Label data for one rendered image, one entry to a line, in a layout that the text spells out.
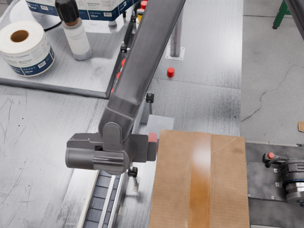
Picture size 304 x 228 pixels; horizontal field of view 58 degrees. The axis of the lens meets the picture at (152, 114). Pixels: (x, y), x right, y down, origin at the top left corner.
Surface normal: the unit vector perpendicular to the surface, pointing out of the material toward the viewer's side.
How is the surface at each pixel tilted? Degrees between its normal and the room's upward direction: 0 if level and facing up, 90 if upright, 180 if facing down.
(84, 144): 51
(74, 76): 0
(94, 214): 0
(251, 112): 0
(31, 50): 90
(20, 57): 90
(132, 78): 45
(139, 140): 39
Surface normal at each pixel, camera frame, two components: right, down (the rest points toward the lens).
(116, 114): -0.11, 0.32
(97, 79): -0.03, -0.53
